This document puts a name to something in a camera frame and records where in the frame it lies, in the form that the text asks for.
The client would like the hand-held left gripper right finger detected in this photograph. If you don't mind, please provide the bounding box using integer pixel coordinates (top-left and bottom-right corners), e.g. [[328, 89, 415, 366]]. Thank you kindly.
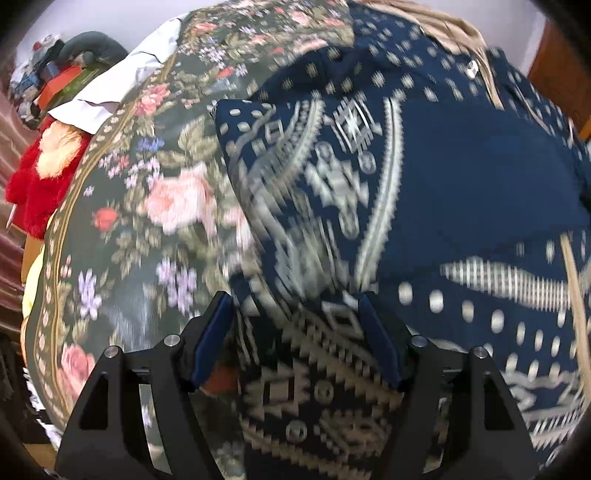
[[358, 292, 539, 480]]

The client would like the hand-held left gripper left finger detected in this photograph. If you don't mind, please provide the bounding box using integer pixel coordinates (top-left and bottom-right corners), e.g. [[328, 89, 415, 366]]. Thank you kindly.
[[54, 291, 236, 480]]

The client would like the navy patterned garment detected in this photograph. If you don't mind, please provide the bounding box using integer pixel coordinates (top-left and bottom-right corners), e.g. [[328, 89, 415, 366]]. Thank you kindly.
[[210, 2, 591, 480]]

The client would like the floral bedspread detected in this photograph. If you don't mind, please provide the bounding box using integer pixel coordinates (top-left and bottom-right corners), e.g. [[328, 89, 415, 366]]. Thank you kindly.
[[23, 0, 444, 480]]

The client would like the yellow cloth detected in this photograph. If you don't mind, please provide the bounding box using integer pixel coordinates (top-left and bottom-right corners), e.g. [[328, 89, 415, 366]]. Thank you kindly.
[[21, 237, 47, 315]]

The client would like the red plush toy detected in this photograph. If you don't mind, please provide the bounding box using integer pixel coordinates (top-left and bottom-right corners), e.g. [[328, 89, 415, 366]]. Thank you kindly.
[[6, 115, 93, 240]]

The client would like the white sheet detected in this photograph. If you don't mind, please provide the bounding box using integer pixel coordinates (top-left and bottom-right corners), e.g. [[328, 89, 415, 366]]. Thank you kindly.
[[48, 13, 190, 136]]

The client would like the orange box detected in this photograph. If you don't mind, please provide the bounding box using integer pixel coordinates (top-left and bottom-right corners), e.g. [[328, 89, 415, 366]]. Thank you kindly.
[[37, 65, 88, 112]]

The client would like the grey cushion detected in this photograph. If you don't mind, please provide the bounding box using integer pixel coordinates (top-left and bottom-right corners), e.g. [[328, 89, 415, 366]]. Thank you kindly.
[[58, 30, 129, 66]]

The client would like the wooden furniture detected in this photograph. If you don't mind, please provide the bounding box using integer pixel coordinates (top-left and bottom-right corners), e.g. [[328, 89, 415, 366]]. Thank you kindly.
[[526, 21, 591, 132]]

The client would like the beige cloth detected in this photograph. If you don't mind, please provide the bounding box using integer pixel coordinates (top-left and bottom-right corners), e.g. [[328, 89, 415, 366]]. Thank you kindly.
[[365, 0, 506, 110]]

